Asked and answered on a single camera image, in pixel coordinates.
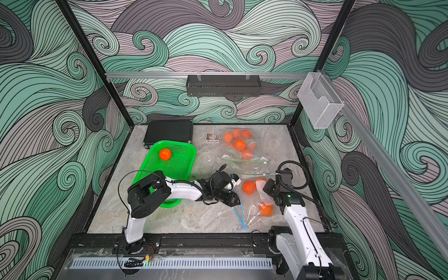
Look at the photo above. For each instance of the small card box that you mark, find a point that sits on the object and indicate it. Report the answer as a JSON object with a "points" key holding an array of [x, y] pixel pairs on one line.
{"points": [[212, 137]]}

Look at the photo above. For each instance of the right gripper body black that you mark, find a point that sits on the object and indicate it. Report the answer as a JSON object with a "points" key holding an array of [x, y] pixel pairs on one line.
{"points": [[272, 187]]}

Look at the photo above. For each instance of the aluminium wall rail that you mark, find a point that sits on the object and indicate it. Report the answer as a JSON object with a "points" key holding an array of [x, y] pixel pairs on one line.
{"points": [[426, 216], [184, 75]]}

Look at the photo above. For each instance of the black wall tray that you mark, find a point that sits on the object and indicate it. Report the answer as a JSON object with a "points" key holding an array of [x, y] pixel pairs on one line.
{"points": [[223, 86]]}

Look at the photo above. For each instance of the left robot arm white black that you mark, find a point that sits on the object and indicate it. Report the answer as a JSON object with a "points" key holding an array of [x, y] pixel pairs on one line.
{"points": [[210, 188]]}

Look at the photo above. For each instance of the white slotted cable duct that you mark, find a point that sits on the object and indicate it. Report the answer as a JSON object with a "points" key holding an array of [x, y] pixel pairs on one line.
{"points": [[245, 263]]}

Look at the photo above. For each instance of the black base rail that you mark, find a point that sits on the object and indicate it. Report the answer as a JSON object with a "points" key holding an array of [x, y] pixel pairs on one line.
{"points": [[155, 243]]}

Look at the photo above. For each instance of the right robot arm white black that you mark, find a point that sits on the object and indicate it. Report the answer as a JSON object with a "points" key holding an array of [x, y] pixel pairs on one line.
{"points": [[297, 242]]}

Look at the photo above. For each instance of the aluminium wall rail back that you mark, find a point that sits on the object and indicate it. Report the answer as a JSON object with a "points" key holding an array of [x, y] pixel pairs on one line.
{"points": [[184, 75]]}

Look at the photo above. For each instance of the green plastic basket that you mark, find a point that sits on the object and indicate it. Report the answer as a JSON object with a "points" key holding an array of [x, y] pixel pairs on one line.
{"points": [[171, 168]]}

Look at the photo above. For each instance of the orange fruit taken out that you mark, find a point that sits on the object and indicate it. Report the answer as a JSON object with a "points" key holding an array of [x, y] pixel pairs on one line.
{"points": [[165, 154]]}

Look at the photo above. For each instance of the green-zip bag of oranges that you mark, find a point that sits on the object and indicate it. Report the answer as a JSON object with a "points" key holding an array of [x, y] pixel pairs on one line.
{"points": [[243, 152]]}

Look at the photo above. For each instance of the aluminium wall rail right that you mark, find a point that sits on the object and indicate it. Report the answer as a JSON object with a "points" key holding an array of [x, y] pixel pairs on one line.
{"points": [[426, 216]]}

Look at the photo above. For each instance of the black hard case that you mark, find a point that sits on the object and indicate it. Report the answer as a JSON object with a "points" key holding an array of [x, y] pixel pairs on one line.
{"points": [[180, 131]]}

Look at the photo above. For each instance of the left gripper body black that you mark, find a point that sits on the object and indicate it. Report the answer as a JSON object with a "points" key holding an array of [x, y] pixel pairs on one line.
{"points": [[226, 198]]}

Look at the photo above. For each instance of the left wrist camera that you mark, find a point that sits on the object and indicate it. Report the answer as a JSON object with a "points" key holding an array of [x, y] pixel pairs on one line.
{"points": [[235, 181]]}

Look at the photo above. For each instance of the clear acrylic wall holder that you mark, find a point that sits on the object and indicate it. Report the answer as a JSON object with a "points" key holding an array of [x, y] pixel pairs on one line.
{"points": [[320, 99]]}

